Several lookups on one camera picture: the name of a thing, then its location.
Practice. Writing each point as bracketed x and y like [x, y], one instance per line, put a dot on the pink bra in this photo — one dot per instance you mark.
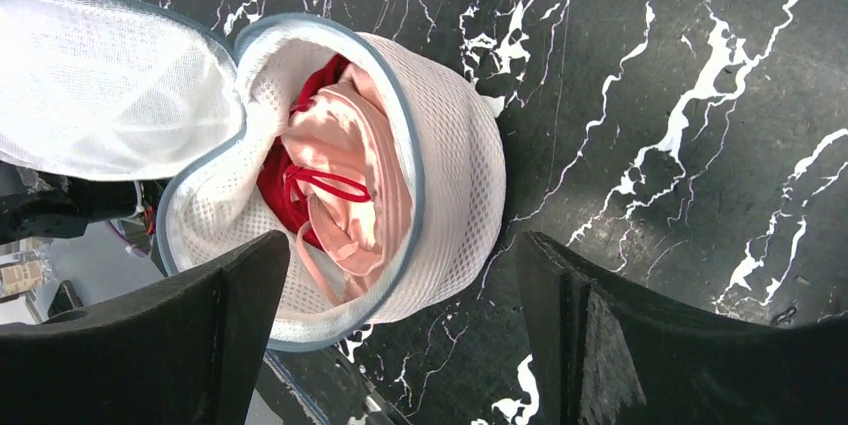
[342, 280]

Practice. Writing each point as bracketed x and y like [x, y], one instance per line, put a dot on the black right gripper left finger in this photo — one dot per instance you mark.
[184, 350]

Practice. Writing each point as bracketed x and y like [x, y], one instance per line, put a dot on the red bra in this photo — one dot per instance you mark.
[319, 177]

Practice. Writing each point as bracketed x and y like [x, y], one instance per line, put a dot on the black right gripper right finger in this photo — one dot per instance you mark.
[606, 350]

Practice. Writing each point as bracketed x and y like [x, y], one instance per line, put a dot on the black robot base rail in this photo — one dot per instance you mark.
[43, 205]

